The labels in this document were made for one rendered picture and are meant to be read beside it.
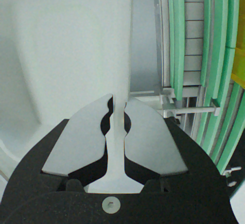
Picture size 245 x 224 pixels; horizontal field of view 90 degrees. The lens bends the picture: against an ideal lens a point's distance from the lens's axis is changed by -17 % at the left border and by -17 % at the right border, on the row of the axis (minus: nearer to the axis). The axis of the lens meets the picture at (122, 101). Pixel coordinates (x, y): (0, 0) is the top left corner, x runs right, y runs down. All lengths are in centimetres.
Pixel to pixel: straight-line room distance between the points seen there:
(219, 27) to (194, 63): 12
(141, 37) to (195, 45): 18
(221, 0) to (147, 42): 26
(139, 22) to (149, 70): 15
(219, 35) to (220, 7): 5
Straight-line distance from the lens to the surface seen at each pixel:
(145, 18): 46
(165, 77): 36
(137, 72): 49
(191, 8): 35
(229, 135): 47
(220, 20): 29
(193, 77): 38
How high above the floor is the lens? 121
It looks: 59 degrees down
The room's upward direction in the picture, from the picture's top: 168 degrees counter-clockwise
